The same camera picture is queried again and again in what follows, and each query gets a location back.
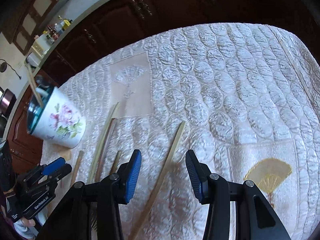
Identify white cup teal rim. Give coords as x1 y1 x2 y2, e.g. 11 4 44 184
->
27 85 86 148

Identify dark red lower cabinets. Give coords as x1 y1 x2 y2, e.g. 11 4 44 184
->
4 0 320 176

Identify rice cooker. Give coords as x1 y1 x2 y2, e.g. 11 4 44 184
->
0 87 16 118

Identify quilted pink tablecloth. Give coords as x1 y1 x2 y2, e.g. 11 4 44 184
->
39 23 320 240

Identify dark brown chopstick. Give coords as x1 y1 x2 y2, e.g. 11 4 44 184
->
70 150 84 187

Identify condiment bottles group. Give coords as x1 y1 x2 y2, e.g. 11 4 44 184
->
43 15 73 45

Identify left hand white glove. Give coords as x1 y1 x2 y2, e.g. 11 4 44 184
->
14 217 36 239

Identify upper wall cabinets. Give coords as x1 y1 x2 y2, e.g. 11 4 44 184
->
1 0 69 55

